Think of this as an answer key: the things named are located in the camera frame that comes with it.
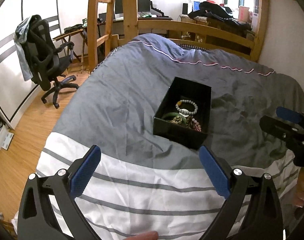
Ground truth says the dark computer desk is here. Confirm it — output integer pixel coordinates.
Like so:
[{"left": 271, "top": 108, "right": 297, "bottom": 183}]
[{"left": 97, "top": 17, "right": 172, "bottom": 39}]

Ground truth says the light blue shirt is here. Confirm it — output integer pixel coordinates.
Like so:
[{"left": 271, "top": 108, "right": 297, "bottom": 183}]
[{"left": 13, "top": 16, "right": 33, "bottom": 81}]

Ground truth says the black computer monitor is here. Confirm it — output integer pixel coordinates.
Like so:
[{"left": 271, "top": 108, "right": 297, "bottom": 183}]
[{"left": 115, "top": 0, "right": 151, "bottom": 17}]

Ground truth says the person's right hand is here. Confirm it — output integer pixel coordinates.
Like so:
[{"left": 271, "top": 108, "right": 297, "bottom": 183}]
[{"left": 293, "top": 167, "right": 304, "bottom": 208}]

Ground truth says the grey bead bracelet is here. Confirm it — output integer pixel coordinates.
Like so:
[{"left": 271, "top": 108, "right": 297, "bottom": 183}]
[{"left": 175, "top": 99, "right": 199, "bottom": 116}]

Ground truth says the wooden folding side table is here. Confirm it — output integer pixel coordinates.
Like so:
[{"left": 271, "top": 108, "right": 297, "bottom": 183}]
[{"left": 52, "top": 27, "right": 87, "bottom": 66}]

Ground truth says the white shelf unit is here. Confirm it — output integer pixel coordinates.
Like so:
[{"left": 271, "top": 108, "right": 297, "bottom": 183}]
[{"left": 0, "top": 111, "right": 14, "bottom": 150}]

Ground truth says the person's left hand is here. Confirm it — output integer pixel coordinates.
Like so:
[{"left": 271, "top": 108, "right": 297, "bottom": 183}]
[{"left": 124, "top": 231, "right": 158, "bottom": 240}]

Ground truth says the pink bead bracelet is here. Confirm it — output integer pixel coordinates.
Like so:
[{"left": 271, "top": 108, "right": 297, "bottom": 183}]
[{"left": 190, "top": 117, "right": 202, "bottom": 132}]

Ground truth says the pile of dark clothes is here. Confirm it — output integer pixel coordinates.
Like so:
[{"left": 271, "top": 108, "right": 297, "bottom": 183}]
[{"left": 188, "top": 1, "right": 252, "bottom": 31}]

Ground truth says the black office chair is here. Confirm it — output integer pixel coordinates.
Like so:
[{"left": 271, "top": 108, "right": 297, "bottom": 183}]
[{"left": 23, "top": 15, "right": 79, "bottom": 109}]

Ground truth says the green jade bangle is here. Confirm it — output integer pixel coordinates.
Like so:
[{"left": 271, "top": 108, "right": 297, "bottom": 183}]
[{"left": 162, "top": 112, "right": 187, "bottom": 125}]

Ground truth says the wooden bunk bed frame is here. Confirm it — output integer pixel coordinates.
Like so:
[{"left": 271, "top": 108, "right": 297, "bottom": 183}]
[{"left": 122, "top": 0, "right": 270, "bottom": 63}]

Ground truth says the white wardrobe sliding door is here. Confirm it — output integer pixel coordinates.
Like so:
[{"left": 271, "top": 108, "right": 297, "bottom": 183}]
[{"left": 0, "top": 0, "right": 61, "bottom": 129}]

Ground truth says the wooden ladder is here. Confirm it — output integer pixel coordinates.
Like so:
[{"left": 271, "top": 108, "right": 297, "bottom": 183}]
[{"left": 86, "top": 0, "right": 119, "bottom": 73}]

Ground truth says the black jewelry box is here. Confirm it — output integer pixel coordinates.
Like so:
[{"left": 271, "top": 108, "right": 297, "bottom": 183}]
[{"left": 153, "top": 77, "right": 212, "bottom": 150}]

